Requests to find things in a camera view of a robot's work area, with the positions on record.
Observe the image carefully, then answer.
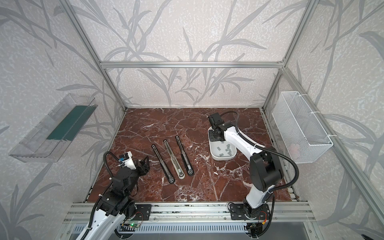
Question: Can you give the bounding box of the black stapler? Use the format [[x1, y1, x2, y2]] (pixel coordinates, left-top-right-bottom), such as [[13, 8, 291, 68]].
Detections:
[[152, 145, 175, 184], [175, 136, 195, 176]]

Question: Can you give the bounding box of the beige grey stapler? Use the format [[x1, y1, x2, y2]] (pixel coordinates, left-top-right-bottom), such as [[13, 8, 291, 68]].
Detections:
[[163, 140, 185, 180]]

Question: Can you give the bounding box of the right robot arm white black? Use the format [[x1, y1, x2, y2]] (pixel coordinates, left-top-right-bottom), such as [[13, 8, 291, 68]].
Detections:
[[208, 113, 284, 220]]

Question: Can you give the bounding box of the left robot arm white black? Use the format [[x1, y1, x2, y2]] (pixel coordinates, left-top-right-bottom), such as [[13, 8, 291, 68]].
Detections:
[[77, 151, 150, 240]]

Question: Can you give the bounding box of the white plastic tray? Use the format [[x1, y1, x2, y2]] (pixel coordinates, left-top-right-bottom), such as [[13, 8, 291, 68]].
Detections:
[[208, 127, 237, 161]]

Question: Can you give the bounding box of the small circuit board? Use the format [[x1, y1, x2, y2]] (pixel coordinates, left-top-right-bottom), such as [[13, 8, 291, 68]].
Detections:
[[121, 223, 142, 232]]

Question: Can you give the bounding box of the pink object in basket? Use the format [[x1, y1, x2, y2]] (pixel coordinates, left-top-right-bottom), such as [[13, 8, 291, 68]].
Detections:
[[288, 144, 301, 160]]

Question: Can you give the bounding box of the green mat in shelf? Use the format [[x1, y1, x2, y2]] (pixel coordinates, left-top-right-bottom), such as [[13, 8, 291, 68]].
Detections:
[[47, 105, 98, 141]]

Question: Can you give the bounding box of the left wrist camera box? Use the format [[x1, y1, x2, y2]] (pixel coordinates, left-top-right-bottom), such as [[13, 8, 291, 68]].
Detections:
[[119, 151, 136, 170]]

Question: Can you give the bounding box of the aluminium frame crossbar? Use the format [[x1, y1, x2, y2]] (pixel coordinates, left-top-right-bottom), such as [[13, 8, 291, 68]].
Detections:
[[100, 61, 283, 69]]

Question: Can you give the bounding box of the white wire mesh basket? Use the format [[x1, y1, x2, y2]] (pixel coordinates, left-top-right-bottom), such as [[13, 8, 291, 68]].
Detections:
[[272, 91, 333, 164]]

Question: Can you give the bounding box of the clear acrylic wall shelf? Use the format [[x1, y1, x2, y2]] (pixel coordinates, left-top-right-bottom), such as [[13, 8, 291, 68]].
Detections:
[[9, 94, 98, 163]]

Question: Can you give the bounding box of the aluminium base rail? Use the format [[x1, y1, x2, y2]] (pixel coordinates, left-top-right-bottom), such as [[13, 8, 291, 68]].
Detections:
[[64, 201, 316, 224]]

